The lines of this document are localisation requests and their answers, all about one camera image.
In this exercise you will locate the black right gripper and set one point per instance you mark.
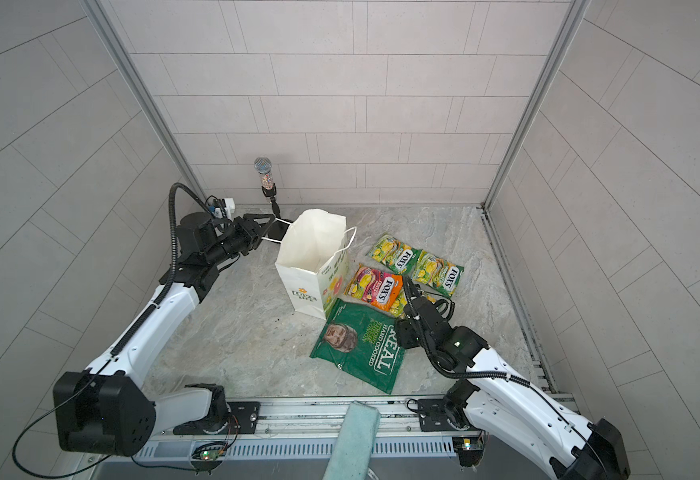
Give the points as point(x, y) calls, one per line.
point(402, 330)

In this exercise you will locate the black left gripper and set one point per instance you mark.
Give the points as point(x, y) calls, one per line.
point(248, 233)

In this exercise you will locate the orange Fox's candy packet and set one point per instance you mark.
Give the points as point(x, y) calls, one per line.
point(375, 287)

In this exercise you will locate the white paper bag green print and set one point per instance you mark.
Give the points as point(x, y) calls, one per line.
point(313, 259)

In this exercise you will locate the large dark green crisps bag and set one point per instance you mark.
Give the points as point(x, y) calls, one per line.
point(362, 342)

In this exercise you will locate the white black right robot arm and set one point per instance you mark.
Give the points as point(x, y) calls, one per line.
point(489, 395)

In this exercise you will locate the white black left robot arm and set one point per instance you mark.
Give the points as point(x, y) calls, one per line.
point(103, 409)

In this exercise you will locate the glitter microphone on black stand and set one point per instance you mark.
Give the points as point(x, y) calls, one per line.
point(263, 166)

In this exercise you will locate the right circuit board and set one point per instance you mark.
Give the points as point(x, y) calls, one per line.
point(469, 450)

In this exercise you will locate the teal cleaning cloth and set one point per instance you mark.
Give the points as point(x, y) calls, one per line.
point(352, 452)

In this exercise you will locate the left circuit board green LED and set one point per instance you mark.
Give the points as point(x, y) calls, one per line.
point(209, 456)

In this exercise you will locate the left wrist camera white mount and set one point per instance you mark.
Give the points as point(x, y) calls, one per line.
point(222, 208)

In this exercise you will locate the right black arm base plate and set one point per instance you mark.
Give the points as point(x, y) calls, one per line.
point(440, 415)

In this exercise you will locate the aluminium front rail frame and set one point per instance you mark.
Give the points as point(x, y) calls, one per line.
point(307, 429)

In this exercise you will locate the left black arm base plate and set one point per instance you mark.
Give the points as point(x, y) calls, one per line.
point(241, 418)

